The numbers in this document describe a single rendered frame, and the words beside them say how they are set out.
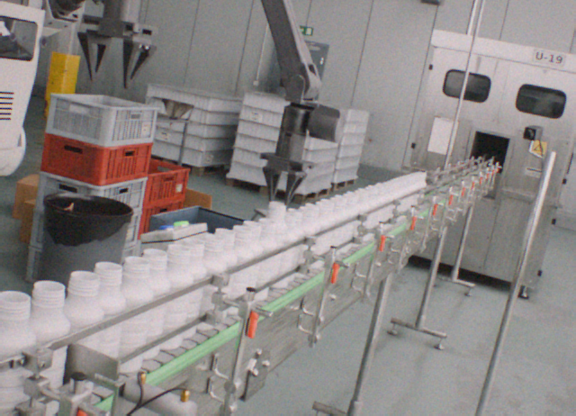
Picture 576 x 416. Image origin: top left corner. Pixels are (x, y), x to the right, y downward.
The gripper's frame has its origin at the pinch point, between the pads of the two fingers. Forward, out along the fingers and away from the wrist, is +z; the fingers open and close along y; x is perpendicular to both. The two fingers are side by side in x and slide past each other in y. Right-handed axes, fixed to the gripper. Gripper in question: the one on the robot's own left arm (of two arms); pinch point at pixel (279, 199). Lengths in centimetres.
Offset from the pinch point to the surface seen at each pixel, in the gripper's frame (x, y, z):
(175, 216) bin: -65, 59, 27
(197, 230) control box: 9.8, 12.7, 8.7
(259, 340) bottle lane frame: 10.4, -5.6, 27.1
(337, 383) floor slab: -192, 20, 120
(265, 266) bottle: 7.9, -2.9, 12.4
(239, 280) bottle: 19.8, -2.7, 13.0
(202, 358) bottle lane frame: 36.6, -5.6, 22.6
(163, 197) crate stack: -275, 185, 72
